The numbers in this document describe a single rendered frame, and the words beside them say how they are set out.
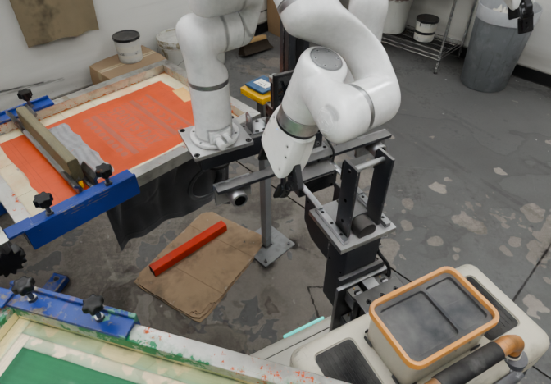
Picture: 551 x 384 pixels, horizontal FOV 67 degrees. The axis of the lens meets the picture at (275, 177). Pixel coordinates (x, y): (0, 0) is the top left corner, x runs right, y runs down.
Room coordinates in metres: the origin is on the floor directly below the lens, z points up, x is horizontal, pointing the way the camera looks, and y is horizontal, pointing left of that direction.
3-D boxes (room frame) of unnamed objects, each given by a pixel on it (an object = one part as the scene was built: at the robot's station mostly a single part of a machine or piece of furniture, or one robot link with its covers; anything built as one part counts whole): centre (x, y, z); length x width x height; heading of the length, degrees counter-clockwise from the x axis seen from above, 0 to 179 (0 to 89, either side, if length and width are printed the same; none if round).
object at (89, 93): (1.16, 0.54, 0.97); 0.79 x 0.58 x 0.04; 134
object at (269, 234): (1.47, 0.05, 0.48); 0.22 x 0.22 x 0.96; 44
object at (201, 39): (0.89, 0.15, 1.37); 0.13 x 0.10 x 0.16; 126
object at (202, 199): (1.07, 0.37, 0.79); 0.46 x 0.09 x 0.33; 134
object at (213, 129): (0.87, 0.15, 1.21); 0.16 x 0.13 x 0.15; 27
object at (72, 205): (0.79, 0.51, 0.98); 0.30 x 0.05 x 0.07; 134
